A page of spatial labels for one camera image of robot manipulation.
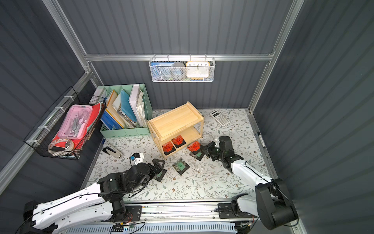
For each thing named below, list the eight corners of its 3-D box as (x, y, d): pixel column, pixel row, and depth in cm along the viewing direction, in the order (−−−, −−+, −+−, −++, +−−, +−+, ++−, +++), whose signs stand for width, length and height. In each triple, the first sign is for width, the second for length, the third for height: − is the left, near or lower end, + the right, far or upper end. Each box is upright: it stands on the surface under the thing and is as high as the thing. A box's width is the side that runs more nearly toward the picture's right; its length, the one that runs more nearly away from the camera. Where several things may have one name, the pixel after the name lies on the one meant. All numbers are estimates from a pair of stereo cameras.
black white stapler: (104, 151, 99) (102, 149, 97) (110, 145, 102) (108, 143, 100) (118, 159, 95) (117, 157, 93) (124, 152, 98) (123, 150, 96)
